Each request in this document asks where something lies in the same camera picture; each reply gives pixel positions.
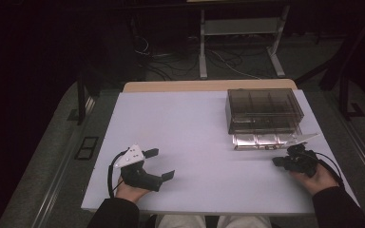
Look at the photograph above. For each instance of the smoky transparent plastic drawer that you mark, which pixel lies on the smoky transparent plastic drawer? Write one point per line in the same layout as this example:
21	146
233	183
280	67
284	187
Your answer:
256	141

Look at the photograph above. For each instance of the black floor socket plate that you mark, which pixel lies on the black floor socket plate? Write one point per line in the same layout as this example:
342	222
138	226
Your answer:
87	148

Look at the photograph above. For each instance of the person's left leg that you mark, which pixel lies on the person's left leg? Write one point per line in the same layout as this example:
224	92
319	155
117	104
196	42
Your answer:
180	222

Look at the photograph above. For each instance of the dark metal stand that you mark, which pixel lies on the dark metal stand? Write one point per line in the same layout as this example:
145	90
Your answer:
345	79
82	101

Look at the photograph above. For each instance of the smoky transparent drawer cabinet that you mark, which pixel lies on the smoky transparent drawer cabinet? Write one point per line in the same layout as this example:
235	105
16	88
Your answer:
263	109

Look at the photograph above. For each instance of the person's right hand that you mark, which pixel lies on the person's right hand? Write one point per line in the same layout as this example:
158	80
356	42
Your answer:
321	182

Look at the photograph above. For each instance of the person's leg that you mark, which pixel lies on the person's leg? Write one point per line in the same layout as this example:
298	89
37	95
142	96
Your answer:
180	222
244	222

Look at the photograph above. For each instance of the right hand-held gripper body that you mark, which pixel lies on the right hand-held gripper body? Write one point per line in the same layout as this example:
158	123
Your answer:
304	163

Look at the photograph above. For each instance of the person's right leg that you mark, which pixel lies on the person's right leg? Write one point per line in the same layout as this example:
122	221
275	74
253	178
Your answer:
244	222

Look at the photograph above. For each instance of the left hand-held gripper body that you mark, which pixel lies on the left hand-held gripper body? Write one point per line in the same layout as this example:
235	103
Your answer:
139	179

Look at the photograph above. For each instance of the grey metal table frame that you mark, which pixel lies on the grey metal table frame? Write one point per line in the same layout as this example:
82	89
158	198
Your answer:
240	26

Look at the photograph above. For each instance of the person's left hand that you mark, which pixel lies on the person's left hand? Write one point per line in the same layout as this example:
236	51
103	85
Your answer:
130	193

